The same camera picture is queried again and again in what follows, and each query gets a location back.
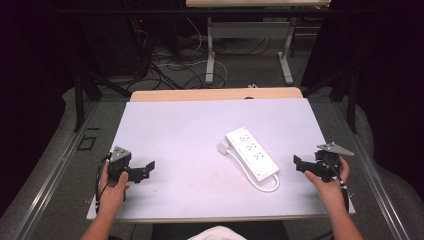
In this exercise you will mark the black horizontal bar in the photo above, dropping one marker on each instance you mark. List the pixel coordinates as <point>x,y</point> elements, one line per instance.
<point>200,11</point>

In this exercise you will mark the person's right hand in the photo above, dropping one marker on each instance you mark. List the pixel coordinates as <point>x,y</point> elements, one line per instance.
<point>330,191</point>

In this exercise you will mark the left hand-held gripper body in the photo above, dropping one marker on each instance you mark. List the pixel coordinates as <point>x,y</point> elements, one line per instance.
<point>118,163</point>

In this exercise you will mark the black metal stand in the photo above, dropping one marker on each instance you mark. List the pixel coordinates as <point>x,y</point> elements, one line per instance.
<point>80,100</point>
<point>351,100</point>

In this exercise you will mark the dark computer tower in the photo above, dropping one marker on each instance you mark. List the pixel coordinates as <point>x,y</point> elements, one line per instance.
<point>116,43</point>

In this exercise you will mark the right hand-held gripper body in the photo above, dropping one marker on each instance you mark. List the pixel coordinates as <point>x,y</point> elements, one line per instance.
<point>328,165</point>

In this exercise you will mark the person's white clothing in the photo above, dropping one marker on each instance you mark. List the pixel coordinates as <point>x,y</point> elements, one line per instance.
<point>216,234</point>

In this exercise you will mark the person's left hand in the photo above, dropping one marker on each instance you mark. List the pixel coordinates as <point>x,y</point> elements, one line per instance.
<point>111,196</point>

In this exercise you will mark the white table mat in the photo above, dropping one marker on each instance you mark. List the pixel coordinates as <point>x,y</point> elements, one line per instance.
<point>186,140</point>

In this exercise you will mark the white power strip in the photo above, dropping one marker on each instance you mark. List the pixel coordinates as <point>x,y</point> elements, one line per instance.
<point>251,151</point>

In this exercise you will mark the white power plug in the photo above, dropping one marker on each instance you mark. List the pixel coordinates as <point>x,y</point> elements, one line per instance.
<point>223,148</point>

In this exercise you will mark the aluminium floor rail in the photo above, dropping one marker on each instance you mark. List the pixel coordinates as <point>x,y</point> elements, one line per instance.
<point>50,180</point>
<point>373,173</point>

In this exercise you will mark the white desk with metal legs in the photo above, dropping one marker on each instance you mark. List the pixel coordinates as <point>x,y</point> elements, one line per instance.
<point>250,30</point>

